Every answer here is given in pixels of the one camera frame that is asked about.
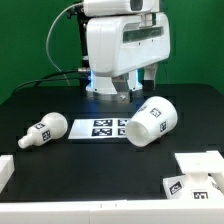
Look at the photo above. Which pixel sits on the white left wall block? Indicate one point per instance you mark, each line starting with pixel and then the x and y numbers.
pixel 6 169

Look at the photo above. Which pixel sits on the white right wall block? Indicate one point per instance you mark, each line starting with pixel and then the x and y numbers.
pixel 218 173

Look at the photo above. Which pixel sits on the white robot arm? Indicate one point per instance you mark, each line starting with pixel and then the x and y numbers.
pixel 102 87

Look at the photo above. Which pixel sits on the white lamp base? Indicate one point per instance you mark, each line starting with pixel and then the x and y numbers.
pixel 195 182

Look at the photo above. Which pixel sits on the white wall block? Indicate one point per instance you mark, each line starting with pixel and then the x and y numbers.
pixel 218 173
pixel 6 169

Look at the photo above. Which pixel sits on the white front wall bar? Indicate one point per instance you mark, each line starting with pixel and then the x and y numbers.
pixel 114 212

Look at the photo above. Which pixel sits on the white lamp shade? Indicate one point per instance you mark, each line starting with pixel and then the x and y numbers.
pixel 156 117

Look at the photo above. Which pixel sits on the white marker plate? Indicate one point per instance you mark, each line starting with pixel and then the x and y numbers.
pixel 98 128

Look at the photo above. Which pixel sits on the white lamp bulb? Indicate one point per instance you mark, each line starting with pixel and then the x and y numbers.
pixel 52 126

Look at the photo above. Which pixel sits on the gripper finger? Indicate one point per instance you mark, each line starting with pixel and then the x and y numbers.
pixel 149 77
pixel 120 84

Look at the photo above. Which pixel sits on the black camera stand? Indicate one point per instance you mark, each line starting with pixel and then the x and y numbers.
pixel 78 11

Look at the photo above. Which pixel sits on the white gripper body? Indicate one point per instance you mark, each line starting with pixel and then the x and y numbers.
pixel 120 44

